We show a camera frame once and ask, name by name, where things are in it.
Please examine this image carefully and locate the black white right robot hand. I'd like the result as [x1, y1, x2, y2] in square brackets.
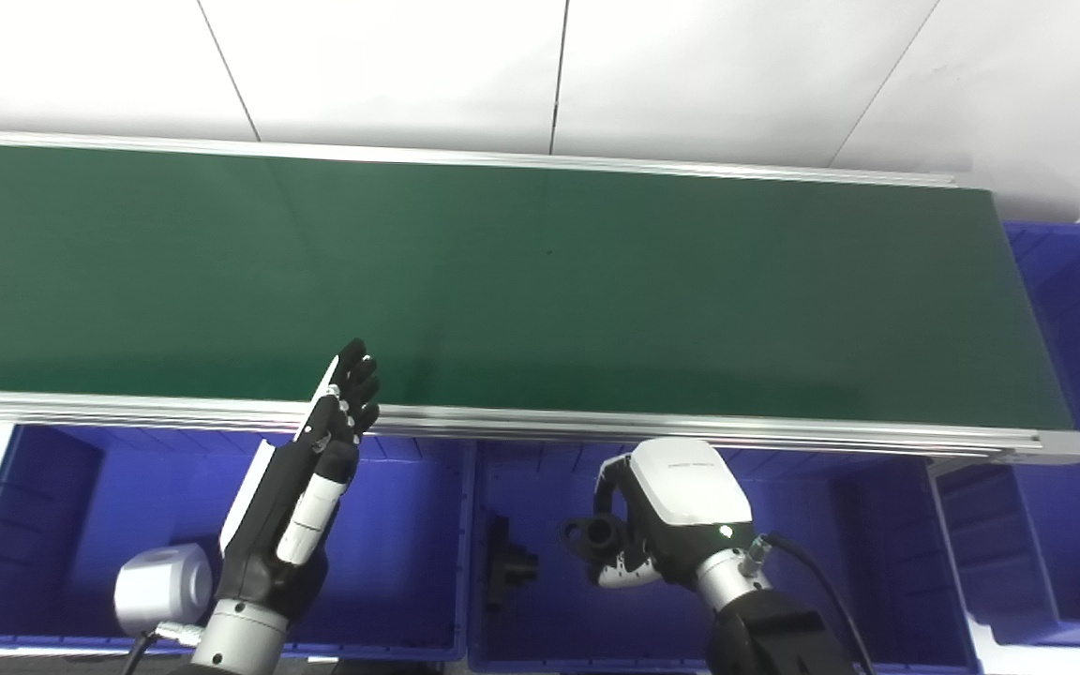
[562, 437, 755, 591]

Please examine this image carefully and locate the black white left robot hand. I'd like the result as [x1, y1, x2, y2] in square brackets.
[219, 337, 383, 623]

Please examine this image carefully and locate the black flanged part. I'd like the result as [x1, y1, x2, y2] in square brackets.
[562, 516, 631, 564]

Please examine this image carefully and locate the green conveyor belt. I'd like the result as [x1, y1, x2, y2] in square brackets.
[0, 129, 1080, 467]
[0, 142, 1076, 435]

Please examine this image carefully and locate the blue plastic bin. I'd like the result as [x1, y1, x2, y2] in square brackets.
[936, 221, 1080, 650]
[0, 422, 477, 663]
[467, 439, 983, 675]

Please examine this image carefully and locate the black machined part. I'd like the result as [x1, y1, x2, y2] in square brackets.
[483, 515, 541, 616]

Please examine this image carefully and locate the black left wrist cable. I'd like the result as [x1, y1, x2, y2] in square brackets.
[122, 621, 206, 675]

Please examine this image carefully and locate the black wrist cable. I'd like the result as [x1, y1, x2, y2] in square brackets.
[122, 621, 206, 675]
[744, 532, 877, 675]

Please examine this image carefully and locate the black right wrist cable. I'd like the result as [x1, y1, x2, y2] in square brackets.
[744, 532, 877, 675]

